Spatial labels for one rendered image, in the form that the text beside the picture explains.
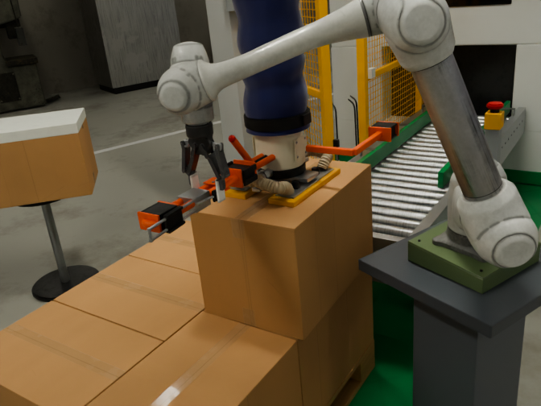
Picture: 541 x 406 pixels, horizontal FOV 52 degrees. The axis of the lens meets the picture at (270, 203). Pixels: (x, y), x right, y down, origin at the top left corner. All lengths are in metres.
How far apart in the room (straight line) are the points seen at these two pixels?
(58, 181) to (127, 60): 6.89
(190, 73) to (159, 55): 8.81
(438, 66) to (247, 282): 0.92
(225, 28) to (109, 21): 6.64
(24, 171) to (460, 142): 2.35
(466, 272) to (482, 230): 0.24
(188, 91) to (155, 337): 0.96
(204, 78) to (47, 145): 1.88
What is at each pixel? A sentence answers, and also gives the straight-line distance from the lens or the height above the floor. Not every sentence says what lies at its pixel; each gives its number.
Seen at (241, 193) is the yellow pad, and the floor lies 0.96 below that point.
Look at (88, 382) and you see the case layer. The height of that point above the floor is 0.54.
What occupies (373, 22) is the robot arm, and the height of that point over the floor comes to 1.50.
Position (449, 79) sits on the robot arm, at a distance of 1.33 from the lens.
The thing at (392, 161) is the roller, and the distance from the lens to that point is 3.40.
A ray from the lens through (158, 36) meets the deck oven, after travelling 10.11.
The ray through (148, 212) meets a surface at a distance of 1.46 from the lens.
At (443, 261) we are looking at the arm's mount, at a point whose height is 0.80.
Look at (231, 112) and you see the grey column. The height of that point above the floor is 0.90.
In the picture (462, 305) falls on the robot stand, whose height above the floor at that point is 0.75.
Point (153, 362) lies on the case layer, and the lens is 1.84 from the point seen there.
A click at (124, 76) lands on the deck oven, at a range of 9.91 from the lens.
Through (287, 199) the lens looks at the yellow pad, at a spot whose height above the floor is 0.96.
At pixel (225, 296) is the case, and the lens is 1.91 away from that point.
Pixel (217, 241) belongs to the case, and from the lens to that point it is 1.81.
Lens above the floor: 1.64
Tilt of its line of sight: 22 degrees down
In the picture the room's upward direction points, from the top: 6 degrees counter-clockwise
